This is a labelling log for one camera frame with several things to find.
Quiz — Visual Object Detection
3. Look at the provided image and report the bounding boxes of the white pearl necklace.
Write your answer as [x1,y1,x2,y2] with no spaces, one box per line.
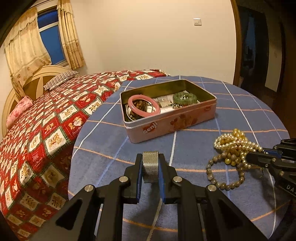
[213,133,265,154]

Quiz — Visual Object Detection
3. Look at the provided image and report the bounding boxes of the silver mesh band watch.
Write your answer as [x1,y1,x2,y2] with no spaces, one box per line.
[142,151,159,183]

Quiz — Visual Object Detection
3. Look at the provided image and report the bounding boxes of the blue plaid tablecloth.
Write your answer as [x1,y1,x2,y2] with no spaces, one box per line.
[68,76,290,240]

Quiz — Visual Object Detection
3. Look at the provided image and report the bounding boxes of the pink metal tin box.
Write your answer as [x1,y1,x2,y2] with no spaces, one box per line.
[120,79,217,143]

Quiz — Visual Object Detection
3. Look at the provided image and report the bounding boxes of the pink jade bangle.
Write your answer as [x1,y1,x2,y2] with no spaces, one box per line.
[126,94,161,119]

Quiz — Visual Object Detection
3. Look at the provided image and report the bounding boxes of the paper cards in tin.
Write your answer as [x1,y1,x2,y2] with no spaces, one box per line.
[125,93,202,117]

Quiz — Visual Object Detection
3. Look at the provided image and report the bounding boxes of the red patchwork bedspread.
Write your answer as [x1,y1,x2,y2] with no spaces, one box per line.
[1,69,165,240]

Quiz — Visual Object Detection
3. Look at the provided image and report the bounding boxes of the striped pillow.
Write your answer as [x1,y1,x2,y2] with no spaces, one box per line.
[44,70,79,90]

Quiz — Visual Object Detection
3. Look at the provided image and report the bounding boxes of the pink floral pillow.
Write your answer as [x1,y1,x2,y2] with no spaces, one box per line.
[6,96,33,130]

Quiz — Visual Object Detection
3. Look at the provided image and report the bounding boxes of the cream wooden headboard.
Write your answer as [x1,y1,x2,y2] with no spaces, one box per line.
[1,65,70,137]

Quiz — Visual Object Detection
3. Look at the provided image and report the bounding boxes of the beige right curtain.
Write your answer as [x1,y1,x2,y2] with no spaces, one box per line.
[57,1,85,70]

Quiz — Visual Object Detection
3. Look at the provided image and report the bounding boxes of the beige curtain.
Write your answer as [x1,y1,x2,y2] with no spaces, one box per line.
[4,7,52,99]
[57,1,85,70]

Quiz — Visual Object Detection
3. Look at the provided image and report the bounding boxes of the beige left curtain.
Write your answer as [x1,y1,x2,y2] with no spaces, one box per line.
[4,7,52,99]

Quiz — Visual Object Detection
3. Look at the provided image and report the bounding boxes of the window with blue glass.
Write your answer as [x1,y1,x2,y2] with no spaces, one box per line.
[37,8,67,66]

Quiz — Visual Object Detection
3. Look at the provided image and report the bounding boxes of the brown wooden bead bracelet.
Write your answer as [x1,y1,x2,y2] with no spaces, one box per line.
[128,99,149,121]

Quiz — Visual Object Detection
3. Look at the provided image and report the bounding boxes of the green jade bracelet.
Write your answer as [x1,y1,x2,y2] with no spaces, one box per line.
[172,91,198,106]

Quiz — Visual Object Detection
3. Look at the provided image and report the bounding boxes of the brown wooden door frame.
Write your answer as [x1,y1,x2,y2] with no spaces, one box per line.
[230,0,242,86]

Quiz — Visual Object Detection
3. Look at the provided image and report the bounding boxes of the white wall switch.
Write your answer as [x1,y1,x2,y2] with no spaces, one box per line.
[193,18,202,26]

